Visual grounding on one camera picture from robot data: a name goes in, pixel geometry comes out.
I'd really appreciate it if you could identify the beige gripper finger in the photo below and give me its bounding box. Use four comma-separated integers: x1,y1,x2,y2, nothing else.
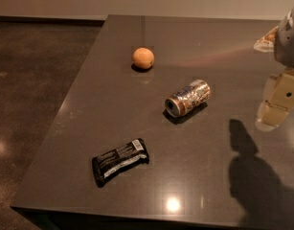
254,26,279,53
255,68,294,131

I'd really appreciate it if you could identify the orange soda can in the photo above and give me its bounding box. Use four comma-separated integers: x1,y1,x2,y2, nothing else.
165,80,211,118

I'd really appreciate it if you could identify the orange fruit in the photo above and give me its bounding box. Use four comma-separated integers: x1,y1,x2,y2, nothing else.
132,47,154,70

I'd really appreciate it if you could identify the black snack bar wrapper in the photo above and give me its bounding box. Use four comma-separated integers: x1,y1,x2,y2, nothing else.
92,138,149,188

